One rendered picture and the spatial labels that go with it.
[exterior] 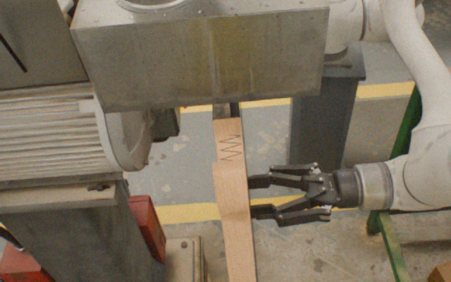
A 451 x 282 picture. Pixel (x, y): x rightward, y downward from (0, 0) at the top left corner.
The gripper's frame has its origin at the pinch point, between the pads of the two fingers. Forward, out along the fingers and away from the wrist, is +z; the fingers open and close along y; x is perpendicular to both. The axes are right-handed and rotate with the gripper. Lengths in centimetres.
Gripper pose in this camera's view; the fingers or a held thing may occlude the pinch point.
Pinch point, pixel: (249, 197)
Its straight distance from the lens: 85.6
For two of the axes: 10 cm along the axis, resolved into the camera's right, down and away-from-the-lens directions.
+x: -0.8, -7.7, -6.3
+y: -0.4, -6.3, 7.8
